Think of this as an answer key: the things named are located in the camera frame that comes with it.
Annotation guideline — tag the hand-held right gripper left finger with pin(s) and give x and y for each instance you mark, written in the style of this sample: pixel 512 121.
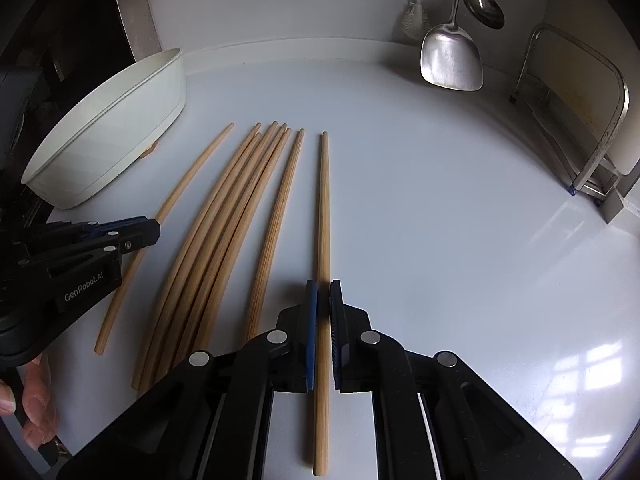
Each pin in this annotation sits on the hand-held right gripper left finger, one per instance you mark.
pixel 311 330

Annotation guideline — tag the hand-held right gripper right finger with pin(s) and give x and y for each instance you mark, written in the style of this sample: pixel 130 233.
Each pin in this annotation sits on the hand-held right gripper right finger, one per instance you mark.
pixel 336 330

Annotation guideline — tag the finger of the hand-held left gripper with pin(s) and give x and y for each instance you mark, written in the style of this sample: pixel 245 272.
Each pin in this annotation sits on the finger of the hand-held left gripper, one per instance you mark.
pixel 142 242
pixel 107 227

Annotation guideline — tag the long bamboo chopstick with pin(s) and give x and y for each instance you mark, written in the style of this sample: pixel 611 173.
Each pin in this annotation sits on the long bamboo chopstick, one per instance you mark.
pixel 324 210
pixel 192 177

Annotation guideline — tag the row of wooden chopsticks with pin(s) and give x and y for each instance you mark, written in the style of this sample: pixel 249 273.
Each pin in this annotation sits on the row of wooden chopsticks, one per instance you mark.
pixel 230 225

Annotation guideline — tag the white round basin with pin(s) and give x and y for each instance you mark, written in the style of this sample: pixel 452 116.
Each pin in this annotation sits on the white round basin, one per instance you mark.
pixel 105 130

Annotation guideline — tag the person's left hand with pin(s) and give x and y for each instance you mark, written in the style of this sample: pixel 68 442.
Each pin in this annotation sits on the person's left hand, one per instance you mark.
pixel 37 400

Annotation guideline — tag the metal spatula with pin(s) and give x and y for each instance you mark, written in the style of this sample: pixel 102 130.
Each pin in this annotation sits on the metal spatula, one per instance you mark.
pixel 450 60

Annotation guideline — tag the metal cutting board rack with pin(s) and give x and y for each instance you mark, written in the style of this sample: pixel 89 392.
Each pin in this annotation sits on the metal cutting board rack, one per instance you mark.
pixel 607 135

